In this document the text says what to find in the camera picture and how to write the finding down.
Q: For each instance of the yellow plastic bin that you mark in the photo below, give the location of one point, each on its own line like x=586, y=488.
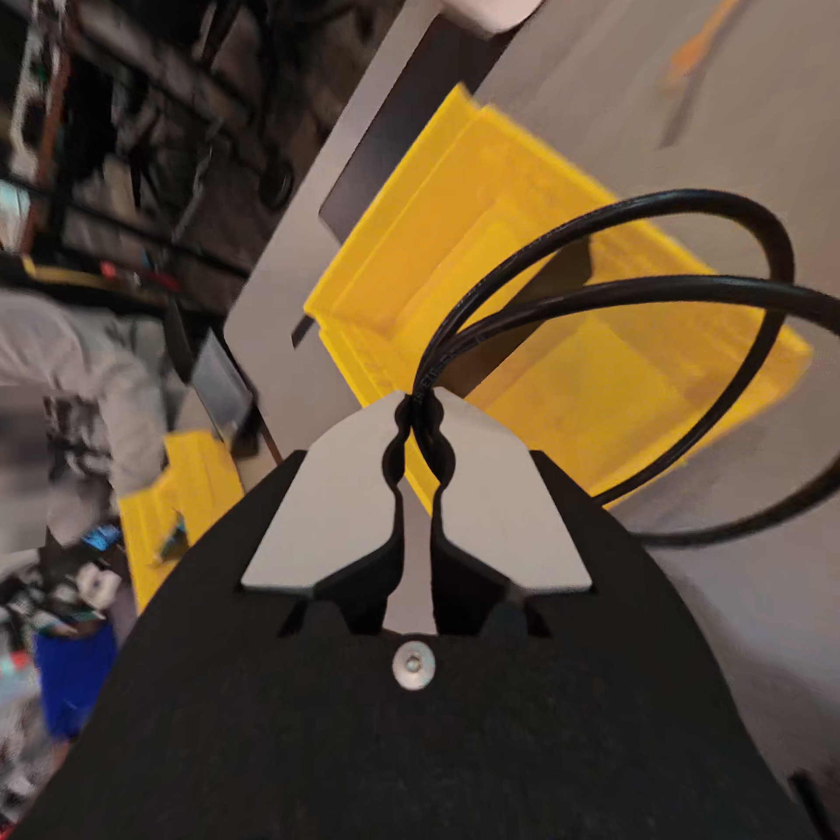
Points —
x=197, y=499
x=433, y=223

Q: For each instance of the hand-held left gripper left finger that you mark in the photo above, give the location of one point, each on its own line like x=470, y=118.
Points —
x=322, y=525

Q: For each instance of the blue plastic bin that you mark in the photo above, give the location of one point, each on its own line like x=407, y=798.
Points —
x=72, y=676

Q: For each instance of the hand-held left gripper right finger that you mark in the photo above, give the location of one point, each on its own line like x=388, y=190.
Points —
x=519, y=525

